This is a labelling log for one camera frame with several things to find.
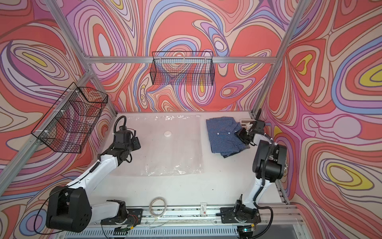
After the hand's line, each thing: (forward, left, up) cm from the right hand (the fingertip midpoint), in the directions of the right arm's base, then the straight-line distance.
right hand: (237, 136), depth 98 cm
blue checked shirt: (-1, +10, -1) cm, 10 cm away
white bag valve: (+7, +48, -3) cm, 48 cm away
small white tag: (-42, +26, -5) cm, 49 cm away
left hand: (-6, +64, +9) cm, 65 cm away
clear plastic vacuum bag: (-3, +45, -3) cm, 45 cm away
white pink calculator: (+14, -9, -2) cm, 17 cm away
